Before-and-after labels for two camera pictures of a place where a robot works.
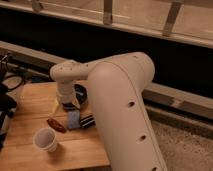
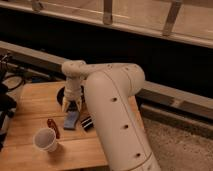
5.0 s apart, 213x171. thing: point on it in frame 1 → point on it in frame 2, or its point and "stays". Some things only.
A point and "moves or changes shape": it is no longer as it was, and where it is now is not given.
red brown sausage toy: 57,125 moves or changes shape
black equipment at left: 8,103 stays
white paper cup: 45,139 stays
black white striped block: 88,122 stays
